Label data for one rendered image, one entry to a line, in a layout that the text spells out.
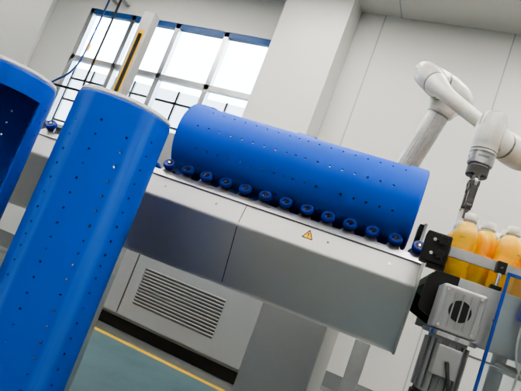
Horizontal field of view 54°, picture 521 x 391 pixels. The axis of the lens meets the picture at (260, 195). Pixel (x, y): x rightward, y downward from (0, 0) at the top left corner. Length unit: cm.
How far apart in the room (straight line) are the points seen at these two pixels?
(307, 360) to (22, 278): 118
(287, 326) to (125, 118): 115
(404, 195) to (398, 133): 309
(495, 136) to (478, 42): 319
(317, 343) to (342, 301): 52
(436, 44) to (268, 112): 164
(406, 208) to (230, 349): 199
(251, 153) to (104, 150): 54
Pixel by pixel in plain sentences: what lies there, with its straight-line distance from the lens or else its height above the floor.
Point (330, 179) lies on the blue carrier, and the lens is 169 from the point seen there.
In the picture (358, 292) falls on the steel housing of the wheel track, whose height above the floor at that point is 77.
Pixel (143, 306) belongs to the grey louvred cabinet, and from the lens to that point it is 367.
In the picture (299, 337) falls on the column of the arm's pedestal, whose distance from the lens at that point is 218.
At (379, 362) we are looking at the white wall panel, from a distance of 444.
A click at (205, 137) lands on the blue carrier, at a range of 181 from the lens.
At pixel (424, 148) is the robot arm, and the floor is 150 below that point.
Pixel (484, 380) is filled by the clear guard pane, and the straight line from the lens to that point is 154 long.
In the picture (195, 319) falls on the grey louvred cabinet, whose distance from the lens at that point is 348.
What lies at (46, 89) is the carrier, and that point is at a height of 101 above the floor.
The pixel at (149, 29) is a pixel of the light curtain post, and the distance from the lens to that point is 265.
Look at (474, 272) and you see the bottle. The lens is 168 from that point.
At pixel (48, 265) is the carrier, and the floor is 54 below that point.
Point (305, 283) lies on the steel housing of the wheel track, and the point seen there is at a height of 73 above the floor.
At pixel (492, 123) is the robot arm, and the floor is 148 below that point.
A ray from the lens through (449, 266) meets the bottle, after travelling 164.
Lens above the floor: 72
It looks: 8 degrees up
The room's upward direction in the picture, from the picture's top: 21 degrees clockwise
